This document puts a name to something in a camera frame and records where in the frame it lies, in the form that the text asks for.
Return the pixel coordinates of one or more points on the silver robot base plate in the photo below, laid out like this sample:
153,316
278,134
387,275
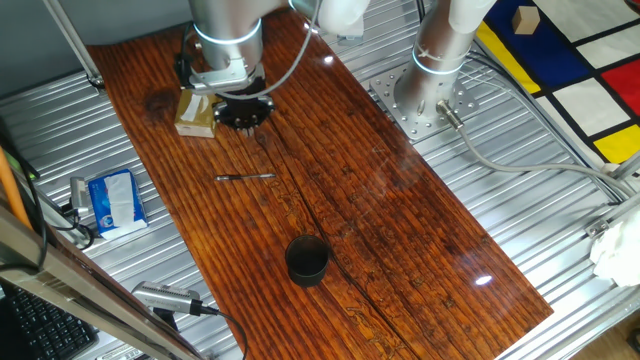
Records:
390,95

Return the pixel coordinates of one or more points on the small grey box device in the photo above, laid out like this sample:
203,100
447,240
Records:
79,192

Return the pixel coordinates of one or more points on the black keyboard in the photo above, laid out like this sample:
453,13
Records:
45,325

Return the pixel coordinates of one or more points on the colourful block pattern mat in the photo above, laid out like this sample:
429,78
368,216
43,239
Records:
550,55

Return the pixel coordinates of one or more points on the black mesh pen holder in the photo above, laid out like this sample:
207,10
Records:
307,272

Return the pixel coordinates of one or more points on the aluminium frame beam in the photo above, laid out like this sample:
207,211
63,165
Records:
75,290

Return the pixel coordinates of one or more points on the gold tissue pack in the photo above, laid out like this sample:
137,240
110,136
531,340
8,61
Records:
187,117

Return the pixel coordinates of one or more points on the orange pole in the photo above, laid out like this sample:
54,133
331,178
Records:
12,190

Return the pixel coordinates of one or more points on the clear black gel pen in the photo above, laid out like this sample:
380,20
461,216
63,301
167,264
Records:
245,177

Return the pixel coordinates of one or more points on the small wooden block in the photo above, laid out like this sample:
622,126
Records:
525,20

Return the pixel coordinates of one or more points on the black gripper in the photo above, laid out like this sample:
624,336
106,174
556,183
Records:
245,112

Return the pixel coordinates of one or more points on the white crumpled cloth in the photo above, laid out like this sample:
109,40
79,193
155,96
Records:
620,250

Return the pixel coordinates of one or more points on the silver depth camera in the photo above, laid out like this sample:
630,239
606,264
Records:
165,296

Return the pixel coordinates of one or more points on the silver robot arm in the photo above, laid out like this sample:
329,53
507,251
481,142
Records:
430,75

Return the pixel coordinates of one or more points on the blue tissue pack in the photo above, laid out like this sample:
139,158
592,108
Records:
100,200

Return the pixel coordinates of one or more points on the aluminium corner bracket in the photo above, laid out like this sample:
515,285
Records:
596,227

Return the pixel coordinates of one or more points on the aluminium frame post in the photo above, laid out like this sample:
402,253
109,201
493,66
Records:
75,45

